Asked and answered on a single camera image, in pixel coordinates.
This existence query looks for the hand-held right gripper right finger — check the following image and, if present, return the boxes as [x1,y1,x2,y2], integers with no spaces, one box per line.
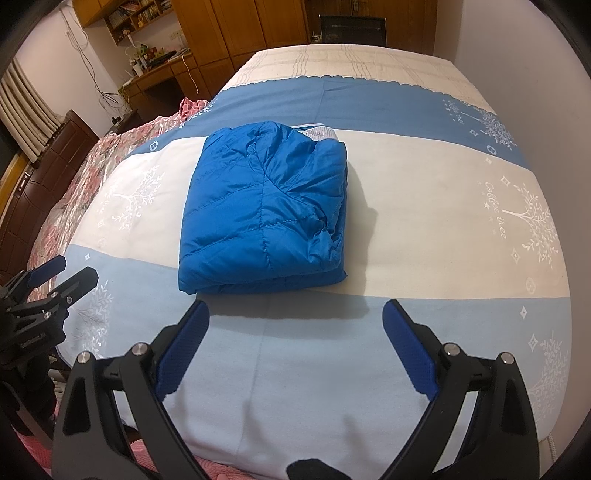
[382,299,540,480]

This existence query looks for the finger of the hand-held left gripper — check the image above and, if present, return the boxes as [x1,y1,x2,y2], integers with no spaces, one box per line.
[46,266,99,310]
[9,255,68,296]

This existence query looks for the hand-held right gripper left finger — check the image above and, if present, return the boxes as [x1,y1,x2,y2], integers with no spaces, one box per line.
[52,300,212,480]

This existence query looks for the blue puffer jacket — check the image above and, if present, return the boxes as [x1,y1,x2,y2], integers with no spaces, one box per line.
[178,120,349,296]

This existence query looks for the dark wooden headboard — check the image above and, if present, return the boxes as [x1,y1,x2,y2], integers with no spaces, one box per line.
[0,110,100,274]

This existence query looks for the pink floral quilt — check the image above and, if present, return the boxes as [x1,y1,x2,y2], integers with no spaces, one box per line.
[30,99,213,278]

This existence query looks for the person's pink checked clothing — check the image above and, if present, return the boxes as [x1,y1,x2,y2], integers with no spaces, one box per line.
[28,397,260,480]

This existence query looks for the blue and white printed blanket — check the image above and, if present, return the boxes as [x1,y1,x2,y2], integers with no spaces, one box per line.
[60,44,572,476]

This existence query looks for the dark cloth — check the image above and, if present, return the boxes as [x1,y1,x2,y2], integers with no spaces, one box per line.
[286,457,371,480]

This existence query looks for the beige curtain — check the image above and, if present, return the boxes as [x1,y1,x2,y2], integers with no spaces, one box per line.
[0,58,64,163]

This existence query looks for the pink checked cloth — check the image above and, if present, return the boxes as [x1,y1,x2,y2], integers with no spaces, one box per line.
[178,97,209,123]

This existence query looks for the wooden desk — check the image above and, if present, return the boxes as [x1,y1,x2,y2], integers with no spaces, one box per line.
[120,46,205,117]

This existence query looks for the clutter of small desk items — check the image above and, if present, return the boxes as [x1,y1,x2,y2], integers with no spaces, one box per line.
[124,37,191,78]

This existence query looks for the wooden wardrobe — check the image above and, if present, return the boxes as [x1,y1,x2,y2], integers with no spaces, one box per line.
[74,0,437,100]

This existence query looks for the black chair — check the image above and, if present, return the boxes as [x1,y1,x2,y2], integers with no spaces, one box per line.
[318,14,387,47]

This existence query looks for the thin wall cable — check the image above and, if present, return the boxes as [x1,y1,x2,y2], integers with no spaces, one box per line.
[65,9,131,108]

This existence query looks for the wooden wall bookshelf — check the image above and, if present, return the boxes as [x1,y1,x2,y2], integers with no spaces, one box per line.
[104,0,175,45]

